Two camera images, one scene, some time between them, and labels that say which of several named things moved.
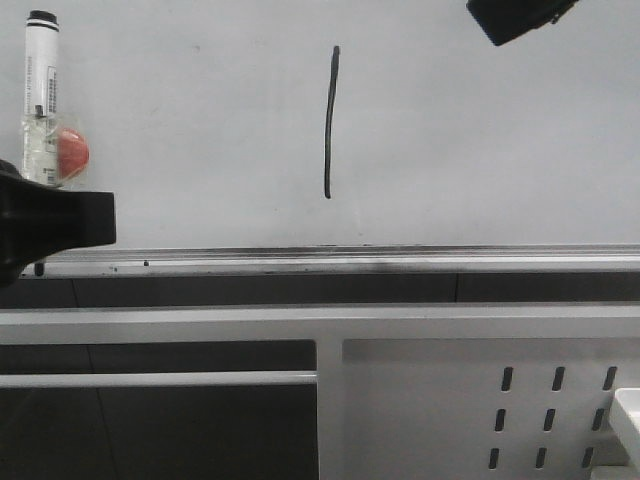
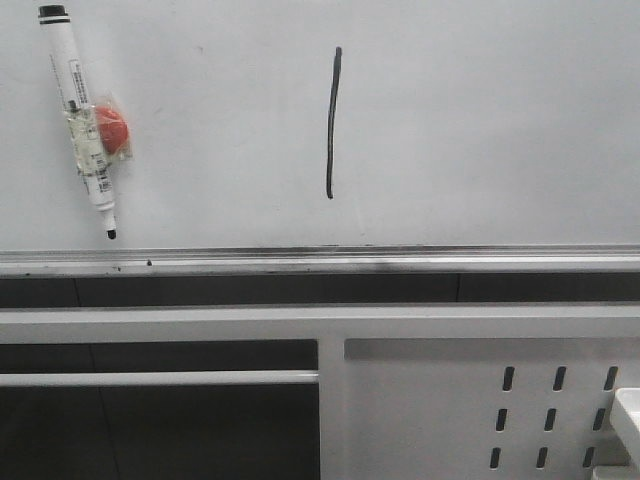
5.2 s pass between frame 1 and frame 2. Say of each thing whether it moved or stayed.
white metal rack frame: stayed
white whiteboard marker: moved
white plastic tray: stayed
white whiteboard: stayed
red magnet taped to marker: moved
